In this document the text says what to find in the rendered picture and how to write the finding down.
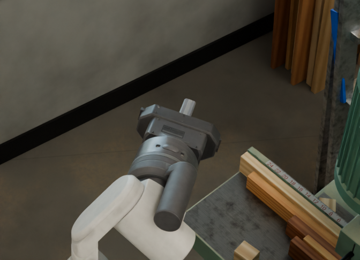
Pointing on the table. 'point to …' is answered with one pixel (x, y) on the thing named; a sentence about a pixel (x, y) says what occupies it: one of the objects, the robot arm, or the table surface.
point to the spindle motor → (350, 155)
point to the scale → (307, 193)
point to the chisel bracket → (350, 239)
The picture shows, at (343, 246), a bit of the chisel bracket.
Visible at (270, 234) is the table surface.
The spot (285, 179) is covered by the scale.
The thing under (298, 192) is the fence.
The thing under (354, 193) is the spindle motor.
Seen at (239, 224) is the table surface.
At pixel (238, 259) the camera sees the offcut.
